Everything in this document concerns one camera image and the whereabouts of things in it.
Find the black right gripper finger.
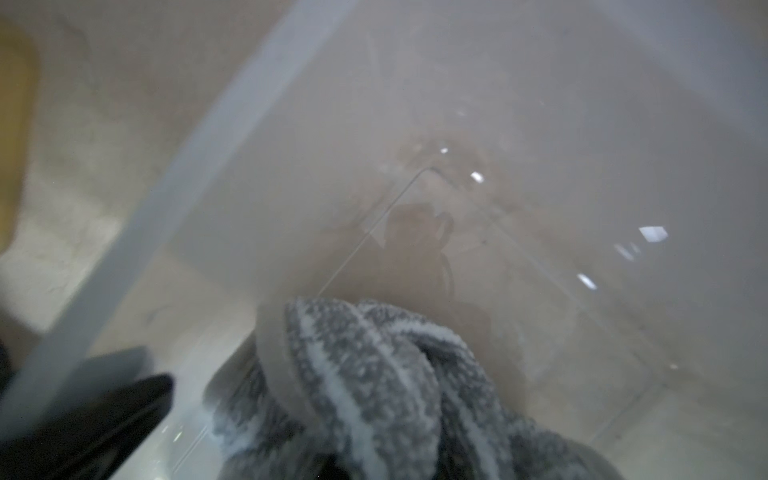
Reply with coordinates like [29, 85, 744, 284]
[1, 374, 174, 479]

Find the yellow lunch box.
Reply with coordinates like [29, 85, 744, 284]
[1, 17, 40, 251]

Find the grey striped cloth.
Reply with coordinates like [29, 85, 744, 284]
[203, 298, 619, 479]

